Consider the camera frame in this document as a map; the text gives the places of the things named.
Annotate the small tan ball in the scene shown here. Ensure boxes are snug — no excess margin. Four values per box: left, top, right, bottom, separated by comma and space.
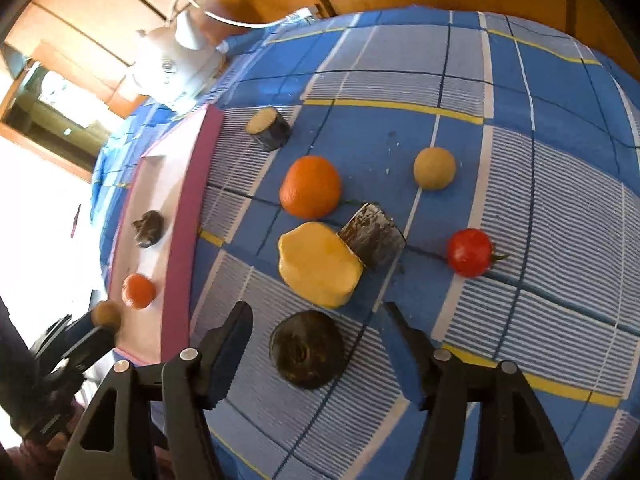
413, 146, 457, 191
91, 300, 123, 333

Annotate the dark wedge piece pale face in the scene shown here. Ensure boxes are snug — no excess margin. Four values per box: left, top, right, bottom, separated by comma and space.
338, 202, 407, 268

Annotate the large orange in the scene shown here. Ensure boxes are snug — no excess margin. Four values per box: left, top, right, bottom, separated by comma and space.
279, 155, 343, 220

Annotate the white kettle power cable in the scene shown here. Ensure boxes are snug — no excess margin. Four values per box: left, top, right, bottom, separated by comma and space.
167, 0, 323, 28

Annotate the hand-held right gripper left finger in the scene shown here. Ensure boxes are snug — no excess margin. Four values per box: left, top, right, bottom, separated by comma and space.
54, 301, 254, 480

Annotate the yellow peeled chunk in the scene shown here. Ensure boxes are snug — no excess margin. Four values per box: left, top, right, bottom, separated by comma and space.
277, 221, 364, 310

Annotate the blue plaid tablecloth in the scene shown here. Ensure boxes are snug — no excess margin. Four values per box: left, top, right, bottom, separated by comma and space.
90, 5, 640, 480

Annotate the person's left forearm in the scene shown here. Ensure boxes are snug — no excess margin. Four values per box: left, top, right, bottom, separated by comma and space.
0, 430, 76, 480

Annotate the glossy dark brown lump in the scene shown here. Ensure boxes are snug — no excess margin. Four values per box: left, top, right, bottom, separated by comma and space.
131, 210, 166, 249

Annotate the pink-rimmed white tray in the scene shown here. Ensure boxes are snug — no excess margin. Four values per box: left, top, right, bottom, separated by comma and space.
107, 104, 224, 366

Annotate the white ceramic electric kettle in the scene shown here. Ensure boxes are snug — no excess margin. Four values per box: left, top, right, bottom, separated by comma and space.
125, 10, 228, 111

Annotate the small orange tangerine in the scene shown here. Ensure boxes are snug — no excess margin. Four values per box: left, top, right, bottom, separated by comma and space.
121, 273, 157, 309

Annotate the dark brown round beet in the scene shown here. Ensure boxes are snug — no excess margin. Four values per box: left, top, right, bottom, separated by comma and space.
269, 310, 346, 390

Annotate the dark cylinder piece tan top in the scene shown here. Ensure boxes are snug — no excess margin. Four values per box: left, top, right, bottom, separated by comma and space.
245, 106, 292, 152

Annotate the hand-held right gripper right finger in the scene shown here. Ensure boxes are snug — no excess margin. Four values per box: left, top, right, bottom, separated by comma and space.
382, 301, 576, 480

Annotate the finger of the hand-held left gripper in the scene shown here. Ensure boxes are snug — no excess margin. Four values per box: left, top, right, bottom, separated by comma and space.
30, 314, 74, 358
62, 326, 120, 378

